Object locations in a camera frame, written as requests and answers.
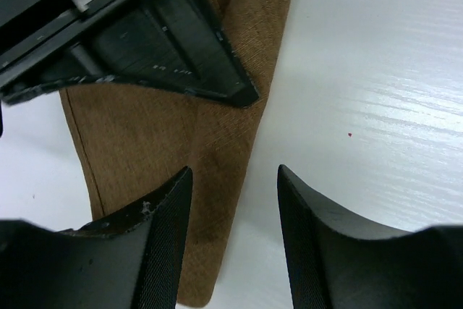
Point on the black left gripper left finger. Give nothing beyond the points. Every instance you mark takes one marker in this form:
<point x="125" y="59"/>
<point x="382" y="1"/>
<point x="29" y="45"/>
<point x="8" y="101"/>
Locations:
<point x="131" y="258"/>

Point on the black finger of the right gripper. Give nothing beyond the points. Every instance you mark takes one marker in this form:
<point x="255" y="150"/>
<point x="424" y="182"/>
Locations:
<point x="173" y="45"/>

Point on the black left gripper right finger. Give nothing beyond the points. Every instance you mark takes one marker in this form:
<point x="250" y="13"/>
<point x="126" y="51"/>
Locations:
<point x="339" y="259"/>

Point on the brown cloth napkin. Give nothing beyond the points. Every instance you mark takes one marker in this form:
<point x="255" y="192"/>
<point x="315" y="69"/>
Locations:
<point x="130" y="140"/>

